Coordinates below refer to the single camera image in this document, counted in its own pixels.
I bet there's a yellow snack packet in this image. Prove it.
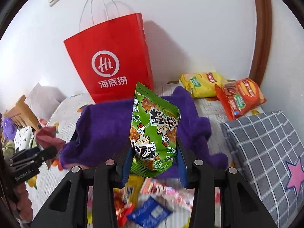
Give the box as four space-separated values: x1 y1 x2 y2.
122 174 145 206

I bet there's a wooden chair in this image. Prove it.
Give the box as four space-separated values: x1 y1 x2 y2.
4 95 41 131

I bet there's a purple towel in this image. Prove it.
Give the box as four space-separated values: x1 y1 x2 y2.
60 86 228 170

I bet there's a yellow chips bag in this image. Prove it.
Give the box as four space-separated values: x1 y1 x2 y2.
179 72 227 98

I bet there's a grey checked cloth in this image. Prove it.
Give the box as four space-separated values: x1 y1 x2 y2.
221 111 303 227

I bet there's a red gold snack packet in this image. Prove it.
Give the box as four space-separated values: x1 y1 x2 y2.
113 188 135 227

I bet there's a person's left hand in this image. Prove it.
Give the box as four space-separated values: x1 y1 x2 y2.
9 183 33 222

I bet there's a green chicken snack packet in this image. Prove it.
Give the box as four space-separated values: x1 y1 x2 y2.
129 82 180 178

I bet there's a fruit print tablecloth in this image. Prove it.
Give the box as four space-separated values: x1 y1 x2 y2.
23 80 264 228

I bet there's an orange chips bag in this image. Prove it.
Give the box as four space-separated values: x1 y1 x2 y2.
215 78 267 120

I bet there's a red paper shopping bag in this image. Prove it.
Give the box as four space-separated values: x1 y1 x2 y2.
64 13 154 104

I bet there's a brown wooden door frame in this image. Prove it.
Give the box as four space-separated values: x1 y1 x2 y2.
249 0 273 85

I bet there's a large pink snack bag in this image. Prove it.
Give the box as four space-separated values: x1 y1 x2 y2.
35 126 66 171

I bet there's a strawberry print snack packet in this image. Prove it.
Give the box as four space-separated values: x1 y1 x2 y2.
140 178 195 211

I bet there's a white black spotted pillow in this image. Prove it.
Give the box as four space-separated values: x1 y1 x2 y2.
13 126 35 152

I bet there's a blue snack packet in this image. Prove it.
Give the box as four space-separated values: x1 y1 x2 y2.
127 197 173 227

